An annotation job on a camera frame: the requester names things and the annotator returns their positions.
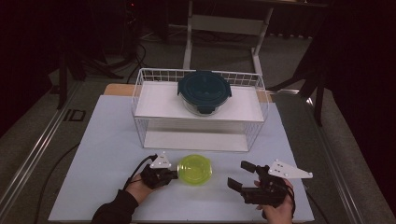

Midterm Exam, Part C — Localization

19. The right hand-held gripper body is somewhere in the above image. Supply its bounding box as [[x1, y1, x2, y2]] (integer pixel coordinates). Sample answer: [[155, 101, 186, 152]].
[[241, 159, 314, 208]]

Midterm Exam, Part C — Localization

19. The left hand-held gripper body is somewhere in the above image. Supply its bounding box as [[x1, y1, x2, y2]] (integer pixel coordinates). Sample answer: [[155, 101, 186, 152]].
[[140, 152, 173, 190]]

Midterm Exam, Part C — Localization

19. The yellow-green round plastic container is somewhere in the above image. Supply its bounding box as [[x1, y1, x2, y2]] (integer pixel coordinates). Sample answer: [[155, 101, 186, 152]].
[[177, 154, 213, 187]]

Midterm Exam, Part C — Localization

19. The white wire shelf rack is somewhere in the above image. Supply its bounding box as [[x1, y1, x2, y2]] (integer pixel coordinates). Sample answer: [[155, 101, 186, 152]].
[[131, 67, 270, 153]]

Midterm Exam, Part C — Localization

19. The glass container with dark blue lid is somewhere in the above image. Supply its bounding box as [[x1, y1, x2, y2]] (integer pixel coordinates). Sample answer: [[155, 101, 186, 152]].
[[177, 70, 233, 117]]

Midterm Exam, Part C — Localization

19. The person's left hand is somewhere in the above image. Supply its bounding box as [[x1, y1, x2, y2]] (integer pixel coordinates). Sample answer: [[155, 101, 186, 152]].
[[125, 180, 157, 205]]

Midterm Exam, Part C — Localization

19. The person's right hand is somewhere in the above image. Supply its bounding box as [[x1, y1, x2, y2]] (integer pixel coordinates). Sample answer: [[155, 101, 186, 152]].
[[256, 179, 296, 224]]

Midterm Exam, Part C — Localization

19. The light blue table mat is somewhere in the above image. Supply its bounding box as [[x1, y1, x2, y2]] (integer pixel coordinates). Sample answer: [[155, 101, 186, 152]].
[[48, 94, 316, 223]]

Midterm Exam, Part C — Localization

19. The black metal stand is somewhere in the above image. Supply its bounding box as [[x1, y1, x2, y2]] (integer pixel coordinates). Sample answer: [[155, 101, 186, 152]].
[[56, 36, 125, 110], [266, 18, 335, 127]]

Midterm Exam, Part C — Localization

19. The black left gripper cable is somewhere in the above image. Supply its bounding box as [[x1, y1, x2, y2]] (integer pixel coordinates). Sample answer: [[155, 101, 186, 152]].
[[122, 153, 159, 190]]

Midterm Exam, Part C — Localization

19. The metal floor rail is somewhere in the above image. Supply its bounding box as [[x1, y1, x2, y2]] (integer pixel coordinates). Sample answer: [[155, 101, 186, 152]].
[[281, 88, 366, 224], [0, 79, 82, 216]]

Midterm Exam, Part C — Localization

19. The black cable on floor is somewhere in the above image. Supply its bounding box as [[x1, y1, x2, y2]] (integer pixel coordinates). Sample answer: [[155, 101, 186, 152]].
[[32, 142, 81, 224]]

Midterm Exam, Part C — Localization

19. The bundle of black cables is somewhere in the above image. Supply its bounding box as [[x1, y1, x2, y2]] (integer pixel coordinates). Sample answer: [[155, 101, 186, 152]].
[[83, 0, 149, 84]]

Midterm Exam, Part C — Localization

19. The white metal table frame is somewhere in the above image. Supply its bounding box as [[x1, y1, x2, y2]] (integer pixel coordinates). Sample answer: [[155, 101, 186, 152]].
[[182, 0, 330, 77]]

